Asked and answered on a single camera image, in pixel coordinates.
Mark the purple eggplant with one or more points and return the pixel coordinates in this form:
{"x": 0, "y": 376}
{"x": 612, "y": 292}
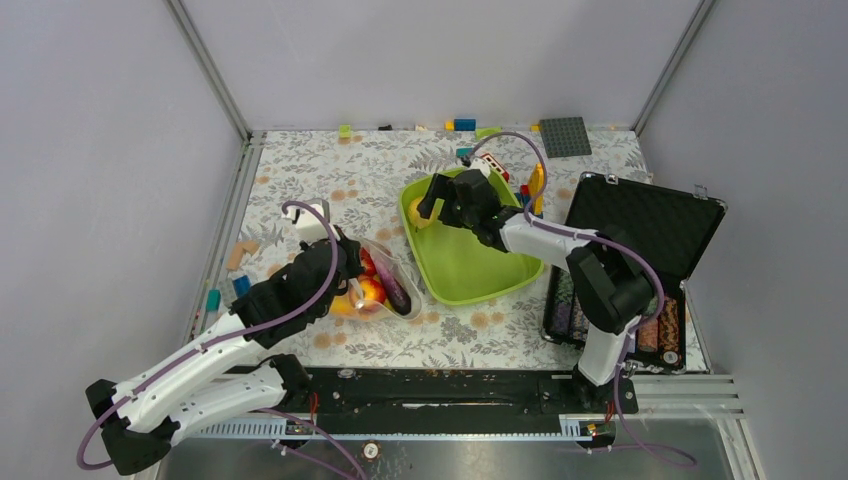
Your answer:
{"x": 398, "y": 297}

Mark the clear zip top bag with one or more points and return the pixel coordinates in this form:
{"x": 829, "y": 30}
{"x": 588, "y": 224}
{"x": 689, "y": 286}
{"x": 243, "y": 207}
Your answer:
{"x": 386, "y": 312}

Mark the red pomegranate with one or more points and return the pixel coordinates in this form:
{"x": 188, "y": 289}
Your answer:
{"x": 374, "y": 292}

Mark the L-shaped wooden block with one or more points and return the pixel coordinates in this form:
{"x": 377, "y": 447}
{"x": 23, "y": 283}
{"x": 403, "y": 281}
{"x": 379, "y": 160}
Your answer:
{"x": 239, "y": 251}

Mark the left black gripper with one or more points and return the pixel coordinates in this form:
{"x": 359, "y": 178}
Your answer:
{"x": 355, "y": 266}

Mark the grey building brick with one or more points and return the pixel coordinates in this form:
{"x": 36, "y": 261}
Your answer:
{"x": 227, "y": 291}

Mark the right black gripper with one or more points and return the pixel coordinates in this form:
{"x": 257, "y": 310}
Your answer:
{"x": 440, "y": 186}

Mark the black open case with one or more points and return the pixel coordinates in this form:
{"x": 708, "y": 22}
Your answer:
{"x": 671, "y": 230}

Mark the grey building baseplate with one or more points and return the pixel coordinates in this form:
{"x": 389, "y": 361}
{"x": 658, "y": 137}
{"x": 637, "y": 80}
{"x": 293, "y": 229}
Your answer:
{"x": 565, "y": 137}

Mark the red white window brick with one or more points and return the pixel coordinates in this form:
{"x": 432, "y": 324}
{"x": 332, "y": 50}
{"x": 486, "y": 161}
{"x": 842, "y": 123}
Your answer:
{"x": 495, "y": 165}

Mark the teal block at rail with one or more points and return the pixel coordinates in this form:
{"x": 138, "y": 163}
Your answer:
{"x": 213, "y": 301}

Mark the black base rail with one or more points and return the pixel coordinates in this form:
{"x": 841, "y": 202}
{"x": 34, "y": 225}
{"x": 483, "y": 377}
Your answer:
{"x": 449, "y": 402}

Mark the green plastic tray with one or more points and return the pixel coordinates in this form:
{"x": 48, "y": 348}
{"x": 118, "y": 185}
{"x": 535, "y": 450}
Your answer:
{"x": 455, "y": 267}

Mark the yellow blue brick tower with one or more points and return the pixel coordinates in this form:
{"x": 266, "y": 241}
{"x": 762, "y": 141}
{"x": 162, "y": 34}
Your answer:
{"x": 529, "y": 194}

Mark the red strawberry bunch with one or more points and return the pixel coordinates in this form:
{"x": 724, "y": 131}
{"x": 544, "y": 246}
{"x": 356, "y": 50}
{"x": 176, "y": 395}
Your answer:
{"x": 367, "y": 263}

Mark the yellow orange mango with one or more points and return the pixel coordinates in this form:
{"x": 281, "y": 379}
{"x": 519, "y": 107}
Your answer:
{"x": 343, "y": 307}

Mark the blue building brick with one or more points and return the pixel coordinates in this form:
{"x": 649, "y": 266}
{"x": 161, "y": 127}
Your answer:
{"x": 241, "y": 285}

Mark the yellow lemon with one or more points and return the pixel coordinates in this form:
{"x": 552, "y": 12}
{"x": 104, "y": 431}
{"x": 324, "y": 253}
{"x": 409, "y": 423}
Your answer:
{"x": 415, "y": 218}

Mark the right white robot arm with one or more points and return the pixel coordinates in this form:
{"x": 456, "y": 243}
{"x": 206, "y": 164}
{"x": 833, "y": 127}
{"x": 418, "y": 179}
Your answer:
{"x": 615, "y": 287}

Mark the green arch brick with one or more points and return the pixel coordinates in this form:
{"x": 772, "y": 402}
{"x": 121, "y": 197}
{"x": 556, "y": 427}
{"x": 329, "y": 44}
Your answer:
{"x": 482, "y": 133}

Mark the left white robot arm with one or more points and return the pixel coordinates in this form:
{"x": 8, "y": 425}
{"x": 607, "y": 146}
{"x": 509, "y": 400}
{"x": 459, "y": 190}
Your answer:
{"x": 229, "y": 369}

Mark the blue yellow brick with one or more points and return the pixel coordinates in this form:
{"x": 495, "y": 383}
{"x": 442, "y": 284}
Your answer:
{"x": 461, "y": 124}

